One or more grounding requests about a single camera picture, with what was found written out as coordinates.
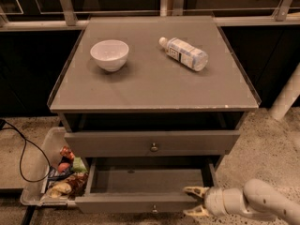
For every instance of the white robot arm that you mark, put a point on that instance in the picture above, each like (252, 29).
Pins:
(255, 200)

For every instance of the green snack packet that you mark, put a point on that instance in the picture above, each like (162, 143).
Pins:
(78, 166)

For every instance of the metal window rail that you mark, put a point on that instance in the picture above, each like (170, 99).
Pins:
(26, 15)

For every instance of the grey drawer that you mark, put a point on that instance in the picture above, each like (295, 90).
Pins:
(152, 143)
(145, 184)

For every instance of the clear plastic water bottle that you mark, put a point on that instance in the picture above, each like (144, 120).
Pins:
(186, 54)

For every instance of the brown snack bag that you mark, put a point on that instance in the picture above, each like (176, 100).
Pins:
(70, 186)

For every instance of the grey top drawer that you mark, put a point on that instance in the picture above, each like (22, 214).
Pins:
(152, 143)

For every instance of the grey drawer cabinet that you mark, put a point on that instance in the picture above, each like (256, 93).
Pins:
(152, 91)

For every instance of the red snack packet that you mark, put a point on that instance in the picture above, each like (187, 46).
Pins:
(67, 154)

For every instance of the clear plastic storage bin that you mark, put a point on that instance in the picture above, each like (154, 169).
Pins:
(49, 167)

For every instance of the white ceramic bowl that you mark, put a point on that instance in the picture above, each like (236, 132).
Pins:
(110, 55)

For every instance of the white pipe leg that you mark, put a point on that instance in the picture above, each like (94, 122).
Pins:
(288, 95)

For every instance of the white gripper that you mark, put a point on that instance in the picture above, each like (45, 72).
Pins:
(214, 201)

